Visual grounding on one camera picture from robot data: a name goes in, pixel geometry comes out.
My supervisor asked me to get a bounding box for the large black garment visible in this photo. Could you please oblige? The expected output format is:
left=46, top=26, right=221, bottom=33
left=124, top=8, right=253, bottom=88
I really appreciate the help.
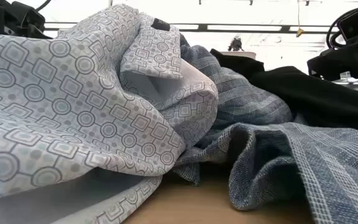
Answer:
left=249, top=65, right=358, bottom=134

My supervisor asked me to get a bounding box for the blue striped woven shirt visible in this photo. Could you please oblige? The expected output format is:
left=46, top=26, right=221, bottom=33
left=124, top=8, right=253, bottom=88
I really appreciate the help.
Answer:
left=172, top=34, right=358, bottom=224

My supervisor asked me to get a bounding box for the pale blue geometric-print shirt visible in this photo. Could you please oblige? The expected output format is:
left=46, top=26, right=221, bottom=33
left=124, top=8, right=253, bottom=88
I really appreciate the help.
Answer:
left=0, top=3, right=219, bottom=224

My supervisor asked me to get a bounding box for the black overhead crossbar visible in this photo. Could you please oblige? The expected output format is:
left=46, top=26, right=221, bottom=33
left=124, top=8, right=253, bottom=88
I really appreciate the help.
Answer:
left=44, top=21, right=338, bottom=34

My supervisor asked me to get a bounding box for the small dark ceiling fixture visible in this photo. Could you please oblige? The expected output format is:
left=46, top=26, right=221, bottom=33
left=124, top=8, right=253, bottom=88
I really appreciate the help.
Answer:
left=227, top=34, right=245, bottom=52

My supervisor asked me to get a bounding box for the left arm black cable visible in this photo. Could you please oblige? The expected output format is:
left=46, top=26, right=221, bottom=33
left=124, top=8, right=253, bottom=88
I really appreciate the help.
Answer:
left=35, top=0, right=53, bottom=12

